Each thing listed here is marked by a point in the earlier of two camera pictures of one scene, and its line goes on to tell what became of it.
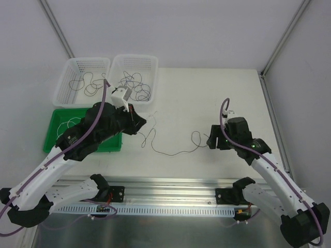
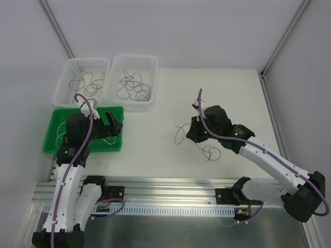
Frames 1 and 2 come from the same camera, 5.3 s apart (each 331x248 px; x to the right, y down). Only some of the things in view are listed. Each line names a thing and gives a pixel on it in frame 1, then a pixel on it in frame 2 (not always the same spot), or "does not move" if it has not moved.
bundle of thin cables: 145,139 -> 180,127
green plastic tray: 62,119 does not move
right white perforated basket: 139,73 does not move
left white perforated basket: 81,83 does not move
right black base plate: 234,196 does not move
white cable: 155,120 -> 114,142
